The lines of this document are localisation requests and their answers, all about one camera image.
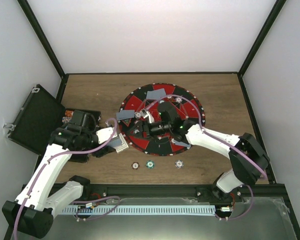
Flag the teal chip stack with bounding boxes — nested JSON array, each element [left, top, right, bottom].
[[145, 160, 155, 169]]

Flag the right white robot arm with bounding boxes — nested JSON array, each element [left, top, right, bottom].
[[127, 101, 270, 202]]

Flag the blue orange chip stack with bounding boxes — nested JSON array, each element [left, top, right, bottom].
[[175, 160, 184, 169]]

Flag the round red black poker mat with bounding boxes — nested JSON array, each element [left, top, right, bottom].
[[118, 83, 206, 156]]

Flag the blue white chip seat three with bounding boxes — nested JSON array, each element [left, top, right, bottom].
[[135, 112, 142, 119]]

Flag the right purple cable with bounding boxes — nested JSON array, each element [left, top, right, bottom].
[[139, 93, 269, 222]]

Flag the chips in case top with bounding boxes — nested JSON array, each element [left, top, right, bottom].
[[61, 110, 74, 124]]

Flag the brown 100 chip stack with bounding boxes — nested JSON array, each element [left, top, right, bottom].
[[131, 162, 140, 170]]

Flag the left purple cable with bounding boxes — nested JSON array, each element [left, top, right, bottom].
[[12, 117, 121, 240]]

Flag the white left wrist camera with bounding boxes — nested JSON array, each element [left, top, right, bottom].
[[95, 127, 118, 144]]

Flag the black poker chip case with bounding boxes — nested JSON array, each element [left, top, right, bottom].
[[7, 84, 101, 157]]

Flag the purple cable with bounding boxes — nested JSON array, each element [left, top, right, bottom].
[[139, 93, 269, 222], [12, 117, 121, 240]]

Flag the blue card seat ten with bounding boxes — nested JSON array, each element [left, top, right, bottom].
[[171, 138, 191, 148]]

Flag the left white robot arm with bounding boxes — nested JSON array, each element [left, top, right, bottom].
[[2, 110, 118, 240]]

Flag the perforated light blue rail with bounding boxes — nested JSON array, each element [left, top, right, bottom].
[[61, 205, 216, 217]]

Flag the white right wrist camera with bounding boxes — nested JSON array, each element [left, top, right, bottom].
[[140, 109, 155, 124]]

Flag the triangular all in marker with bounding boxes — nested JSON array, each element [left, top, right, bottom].
[[122, 118, 132, 127]]

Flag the blue white chip seat seven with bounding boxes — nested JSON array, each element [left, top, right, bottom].
[[175, 97, 183, 104]]

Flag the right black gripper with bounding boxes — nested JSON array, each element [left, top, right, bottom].
[[127, 120, 172, 142]]

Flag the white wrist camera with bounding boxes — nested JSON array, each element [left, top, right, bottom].
[[140, 109, 155, 124], [95, 127, 118, 144]]

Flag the black front mounting rail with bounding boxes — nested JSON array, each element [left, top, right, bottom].
[[64, 183, 286, 204]]

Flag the blue playing card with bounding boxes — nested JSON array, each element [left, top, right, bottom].
[[116, 110, 135, 121], [152, 88, 166, 99]]

